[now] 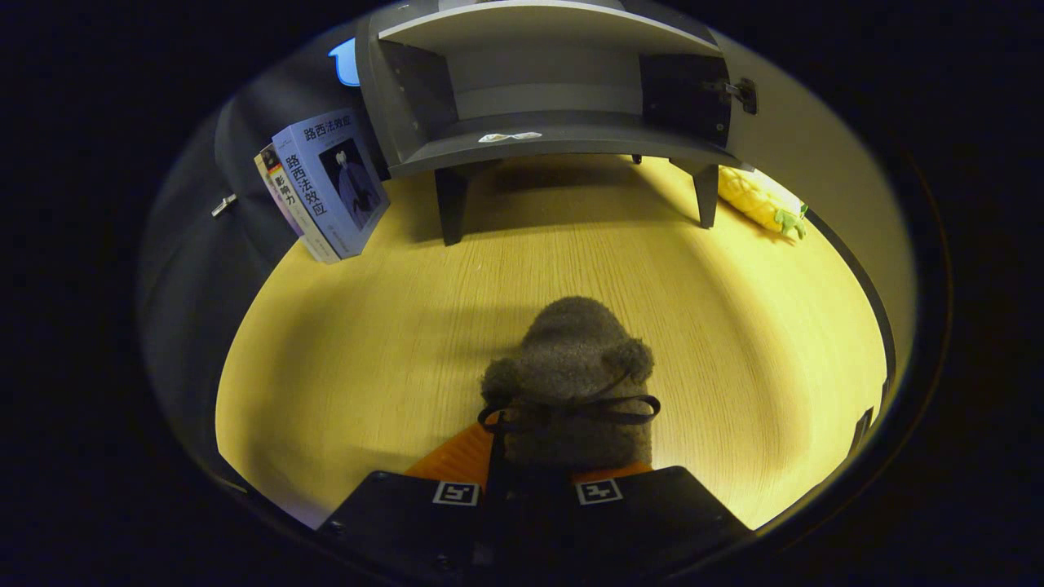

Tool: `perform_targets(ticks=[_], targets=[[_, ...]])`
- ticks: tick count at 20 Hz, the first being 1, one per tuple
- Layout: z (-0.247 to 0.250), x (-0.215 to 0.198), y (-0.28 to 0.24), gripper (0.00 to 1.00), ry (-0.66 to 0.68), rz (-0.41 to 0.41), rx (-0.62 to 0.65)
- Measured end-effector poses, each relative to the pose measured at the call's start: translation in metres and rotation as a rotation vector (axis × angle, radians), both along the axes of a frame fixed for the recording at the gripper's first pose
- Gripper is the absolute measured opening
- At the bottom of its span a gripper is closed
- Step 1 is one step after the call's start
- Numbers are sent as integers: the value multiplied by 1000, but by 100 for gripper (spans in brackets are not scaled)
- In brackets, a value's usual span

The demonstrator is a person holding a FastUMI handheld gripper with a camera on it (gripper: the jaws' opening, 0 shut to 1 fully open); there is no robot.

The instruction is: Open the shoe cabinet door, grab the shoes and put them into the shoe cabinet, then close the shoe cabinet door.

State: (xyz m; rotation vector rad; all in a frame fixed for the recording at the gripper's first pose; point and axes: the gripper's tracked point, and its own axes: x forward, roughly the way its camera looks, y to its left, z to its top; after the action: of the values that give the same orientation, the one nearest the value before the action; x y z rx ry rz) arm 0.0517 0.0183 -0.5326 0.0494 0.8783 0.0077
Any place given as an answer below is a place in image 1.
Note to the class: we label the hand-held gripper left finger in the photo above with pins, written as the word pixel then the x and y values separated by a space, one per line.
pixel 391 514

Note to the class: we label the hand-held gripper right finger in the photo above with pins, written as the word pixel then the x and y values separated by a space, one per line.
pixel 661 514

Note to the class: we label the fuzzy brown shoe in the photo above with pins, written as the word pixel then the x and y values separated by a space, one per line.
pixel 571 367

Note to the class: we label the grey shoe cabinet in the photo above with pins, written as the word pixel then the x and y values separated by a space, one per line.
pixel 555 134

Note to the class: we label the black backdrop cloth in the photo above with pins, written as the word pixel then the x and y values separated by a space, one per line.
pixel 188 285

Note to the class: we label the yellow plush toy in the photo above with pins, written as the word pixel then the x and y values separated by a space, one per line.
pixel 758 200

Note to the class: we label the blue book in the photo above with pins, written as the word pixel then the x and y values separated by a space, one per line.
pixel 326 179

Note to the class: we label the white clip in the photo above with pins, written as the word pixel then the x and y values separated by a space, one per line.
pixel 223 205

